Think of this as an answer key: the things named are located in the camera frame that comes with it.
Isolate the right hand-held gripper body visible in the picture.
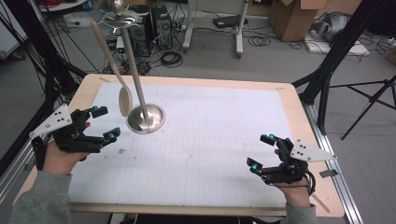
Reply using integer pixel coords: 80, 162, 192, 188
260, 137, 338, 187

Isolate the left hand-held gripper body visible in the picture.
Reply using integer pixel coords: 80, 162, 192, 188
28, 103, 106, 155

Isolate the beige slotted spoon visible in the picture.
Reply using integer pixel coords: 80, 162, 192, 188
90, 21, 134, 119

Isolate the metal utensil stand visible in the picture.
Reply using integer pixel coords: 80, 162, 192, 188
102, 0, 167, 135

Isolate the person's left hand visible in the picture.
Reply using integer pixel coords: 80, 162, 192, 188
41, 121, 92, 176

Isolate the person's right hand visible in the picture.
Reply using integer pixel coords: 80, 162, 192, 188
273, 148, 313, 209

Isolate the thin wooden stick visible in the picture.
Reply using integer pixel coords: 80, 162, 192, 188
311, 191, 332, 215

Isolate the white grid mat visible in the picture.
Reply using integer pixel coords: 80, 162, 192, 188
67, 81, 292, 208

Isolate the black computer tower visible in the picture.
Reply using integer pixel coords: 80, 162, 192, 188
151, 5, 174, 51
126, 5, 154, 58

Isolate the black tripod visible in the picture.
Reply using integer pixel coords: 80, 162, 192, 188
329, 74, 396, 142

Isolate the white-legged desk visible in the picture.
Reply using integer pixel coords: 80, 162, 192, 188
181, 0, 250, 60

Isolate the round white table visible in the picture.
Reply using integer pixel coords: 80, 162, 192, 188
37, 0, 92, 14

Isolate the tall cardboard box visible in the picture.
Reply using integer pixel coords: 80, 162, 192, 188
268, 0, 332, 43

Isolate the flat black device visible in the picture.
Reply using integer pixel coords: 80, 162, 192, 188
212, 13, 249, 30

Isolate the grey rounded appliance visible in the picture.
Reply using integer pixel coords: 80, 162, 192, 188
310, 11, 350, 42

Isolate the black wrist strap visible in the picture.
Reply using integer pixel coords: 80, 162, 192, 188
30, 135, 48, 172

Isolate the aluminium rail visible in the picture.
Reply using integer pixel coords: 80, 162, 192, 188
299, 100, 364, 224

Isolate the black metal frame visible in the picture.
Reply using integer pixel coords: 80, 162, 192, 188
291, 0, 388, 136
0, 0, 89, 176

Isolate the coiled black cable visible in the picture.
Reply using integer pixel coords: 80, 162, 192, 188
159, 50, 184, 69

